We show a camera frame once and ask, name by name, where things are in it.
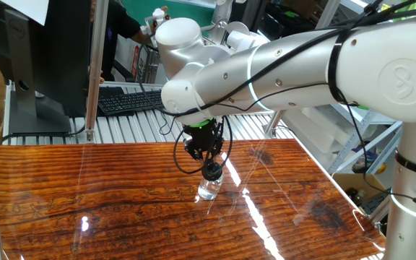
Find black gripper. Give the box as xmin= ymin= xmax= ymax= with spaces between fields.
xmin=184 ymin=120 xmax=226 ymax=170

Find black knobbed jar lid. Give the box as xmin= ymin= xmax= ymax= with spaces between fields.
xmin=201 ymin=161 xmax=225 ymax=182

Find clear glass jar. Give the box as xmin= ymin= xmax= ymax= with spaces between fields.
xmin=196 ymin=173 xmax=225 ymax=202

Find person bare forearm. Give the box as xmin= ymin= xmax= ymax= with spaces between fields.
xmin=130 ymin=28 xmax=158 ymax=45

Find black computer keyboard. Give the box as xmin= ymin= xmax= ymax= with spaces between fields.
xmin=97 ymin=89 xmax=165 ymax=117

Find wood grain table mat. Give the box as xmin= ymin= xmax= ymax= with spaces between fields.
xmin=0 ymin=138 xmax=388 ymax=260

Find white foam blocks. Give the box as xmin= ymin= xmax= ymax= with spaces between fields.
xmin=282 ymin=106 xmax=342 ymax=155

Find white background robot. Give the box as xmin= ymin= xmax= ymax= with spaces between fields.
xmin=207 ymin=0 xmax=269 ymax=51

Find green board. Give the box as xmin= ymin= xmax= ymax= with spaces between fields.
xmin=121 ymin=0 xmax=216 ymax=27

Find white handheld device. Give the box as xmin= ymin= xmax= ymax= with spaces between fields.
xmin=139 ymin=7 xmax=169 ymax=37

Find white metal shelf rack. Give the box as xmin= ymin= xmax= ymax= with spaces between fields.
xmin=326 ymin=103 xmax=404 ymax=175

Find person in black shirt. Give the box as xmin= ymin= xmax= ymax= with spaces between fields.
xmin=91 ymin=0 xmax=142 ymax=82

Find brown cardboard box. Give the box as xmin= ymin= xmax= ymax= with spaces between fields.
xmin=332 ymin=172 xmax=389 ymax=214

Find black computer monitor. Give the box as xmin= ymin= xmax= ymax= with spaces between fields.
xmin=0 ymin=0 xmax=93 ymax=135

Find white paper sheet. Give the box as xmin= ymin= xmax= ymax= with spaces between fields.
xmin=0 ymin=0 xmax=50 ymax=26

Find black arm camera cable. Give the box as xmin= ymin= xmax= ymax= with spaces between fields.
xmin=135 ymin=0 xmax=416 ymax=214

